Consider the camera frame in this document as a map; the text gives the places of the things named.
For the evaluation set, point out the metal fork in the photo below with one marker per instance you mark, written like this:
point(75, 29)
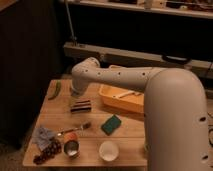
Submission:
point(81, 127)

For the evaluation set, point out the green pepper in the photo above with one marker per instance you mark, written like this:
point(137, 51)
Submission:
point(56, 91)

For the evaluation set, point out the black striped eraser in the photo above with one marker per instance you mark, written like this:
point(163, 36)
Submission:
point(77, 106)

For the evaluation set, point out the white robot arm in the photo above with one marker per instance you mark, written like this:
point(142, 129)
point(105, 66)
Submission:
point(175, 111)

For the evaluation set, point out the yellow plastic tray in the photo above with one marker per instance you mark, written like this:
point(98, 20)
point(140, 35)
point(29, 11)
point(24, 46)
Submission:
point(129, 103)

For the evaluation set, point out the metal can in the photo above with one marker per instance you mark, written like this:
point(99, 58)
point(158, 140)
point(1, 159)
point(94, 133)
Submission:
point(71, 148)

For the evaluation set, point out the grey metal rail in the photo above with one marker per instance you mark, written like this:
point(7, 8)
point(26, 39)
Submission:
point(124, 57)

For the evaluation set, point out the blue-grey cloth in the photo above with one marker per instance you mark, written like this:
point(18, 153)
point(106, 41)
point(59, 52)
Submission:
point(42, 137)

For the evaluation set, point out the bunch of dark grapes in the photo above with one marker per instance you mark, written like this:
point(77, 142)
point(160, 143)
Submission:
point(49, 152)

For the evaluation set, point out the green sponge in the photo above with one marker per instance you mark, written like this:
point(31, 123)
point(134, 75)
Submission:
point(111, 125)

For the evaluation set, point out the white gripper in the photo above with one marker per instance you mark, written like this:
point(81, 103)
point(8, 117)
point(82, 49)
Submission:
point(77, 92)

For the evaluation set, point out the orange carrot piece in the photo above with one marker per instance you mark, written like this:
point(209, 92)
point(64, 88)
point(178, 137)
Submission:
point(70, 136)

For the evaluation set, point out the upper shelf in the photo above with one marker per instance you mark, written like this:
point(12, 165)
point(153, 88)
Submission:
point(153, 6)

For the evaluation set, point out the vertical metal pole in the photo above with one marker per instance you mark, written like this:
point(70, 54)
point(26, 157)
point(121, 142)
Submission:
point(73, 37)

